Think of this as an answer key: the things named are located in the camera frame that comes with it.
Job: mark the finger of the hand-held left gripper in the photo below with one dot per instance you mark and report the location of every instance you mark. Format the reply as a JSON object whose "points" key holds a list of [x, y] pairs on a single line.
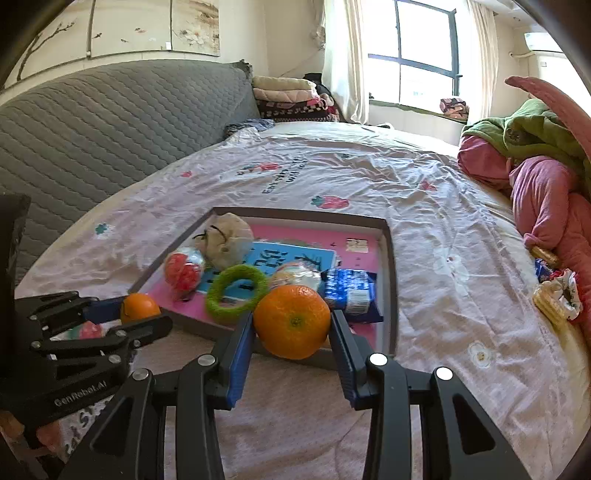
{"points": [[104, 309], [143, 330]]}

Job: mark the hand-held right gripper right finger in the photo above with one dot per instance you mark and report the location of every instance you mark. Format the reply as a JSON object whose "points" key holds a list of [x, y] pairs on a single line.
{"points": [[346, 364]]}

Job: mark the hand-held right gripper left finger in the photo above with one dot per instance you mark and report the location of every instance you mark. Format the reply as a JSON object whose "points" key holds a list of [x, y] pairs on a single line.
{"points": [[240, 364]]}

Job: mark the orange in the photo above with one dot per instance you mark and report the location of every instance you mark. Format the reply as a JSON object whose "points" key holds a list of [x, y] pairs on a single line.
{"points": [[291, 323], [141, 307]]}

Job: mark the red round snack packet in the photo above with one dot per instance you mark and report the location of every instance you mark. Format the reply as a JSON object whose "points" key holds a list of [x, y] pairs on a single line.
{"points": [[184, 272]]}

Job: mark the blue cookie packet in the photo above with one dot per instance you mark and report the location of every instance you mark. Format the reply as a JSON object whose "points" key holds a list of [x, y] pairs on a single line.
{"points": [[351, 290]]}

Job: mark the dark shallow cardboard box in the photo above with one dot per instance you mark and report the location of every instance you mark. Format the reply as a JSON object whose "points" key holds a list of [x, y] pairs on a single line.
{"points": [[393, 295]]}

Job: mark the blue round snack packet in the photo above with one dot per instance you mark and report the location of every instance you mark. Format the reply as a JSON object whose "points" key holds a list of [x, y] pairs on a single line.
{"points": [[295, 274]]}

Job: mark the beige cloth pouch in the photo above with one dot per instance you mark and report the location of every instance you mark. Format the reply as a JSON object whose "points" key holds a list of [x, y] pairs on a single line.
{"points": [[231, 244]]}

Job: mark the pink and blue book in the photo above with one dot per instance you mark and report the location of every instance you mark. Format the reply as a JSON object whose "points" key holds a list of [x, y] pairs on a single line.
{"points": [[318, 240]]}

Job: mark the grey quilted headboard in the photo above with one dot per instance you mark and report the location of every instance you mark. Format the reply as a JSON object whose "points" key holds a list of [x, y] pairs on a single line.
{"points": [[115, 129]]}

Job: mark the small blue snack packet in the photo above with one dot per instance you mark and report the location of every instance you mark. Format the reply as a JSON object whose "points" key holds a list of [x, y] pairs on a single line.
{"points": [[545, 271]]}

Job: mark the yellow snack packet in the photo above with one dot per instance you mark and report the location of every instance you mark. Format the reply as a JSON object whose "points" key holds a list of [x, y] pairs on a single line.
{"points": [[545, 254]]}

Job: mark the dark floral cloth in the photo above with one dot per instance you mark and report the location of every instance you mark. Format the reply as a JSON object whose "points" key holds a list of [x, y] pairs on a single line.
{"points": [[249, 125]]}

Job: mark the dark checkered folded blanket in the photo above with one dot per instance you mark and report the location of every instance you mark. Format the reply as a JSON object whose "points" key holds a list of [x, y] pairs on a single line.
{"points": [[295, 110]]}

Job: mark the floral bag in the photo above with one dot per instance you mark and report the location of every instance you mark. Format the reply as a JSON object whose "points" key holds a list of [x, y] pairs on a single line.
{"points": [[454, 107]]}

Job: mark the cream folded blanket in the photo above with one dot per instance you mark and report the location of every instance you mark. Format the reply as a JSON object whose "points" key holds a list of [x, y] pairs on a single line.
{"points": [[284, 83]]}

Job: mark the green blanket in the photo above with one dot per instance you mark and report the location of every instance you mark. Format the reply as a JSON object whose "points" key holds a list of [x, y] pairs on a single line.
{"points": [[531, 129]]}

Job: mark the cream curtain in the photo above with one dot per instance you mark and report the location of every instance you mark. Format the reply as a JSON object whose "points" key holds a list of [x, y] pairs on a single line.
{"points": [[344, 55], [482, 55]]}

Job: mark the pink plush cushion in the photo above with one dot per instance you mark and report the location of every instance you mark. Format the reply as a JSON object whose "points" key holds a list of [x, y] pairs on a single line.
{"points": [[554, 99]]}

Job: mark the window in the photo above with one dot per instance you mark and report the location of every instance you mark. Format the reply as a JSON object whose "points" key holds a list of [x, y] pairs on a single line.
{"points": [[425, 32]]}

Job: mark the white air conditioner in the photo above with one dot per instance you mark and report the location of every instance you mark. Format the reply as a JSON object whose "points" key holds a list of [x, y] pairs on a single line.
{"points": [[545, 42]]}

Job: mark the floral wall painting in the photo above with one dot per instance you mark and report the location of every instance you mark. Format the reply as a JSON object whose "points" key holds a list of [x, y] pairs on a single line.
{"points": [[129, 27]]}

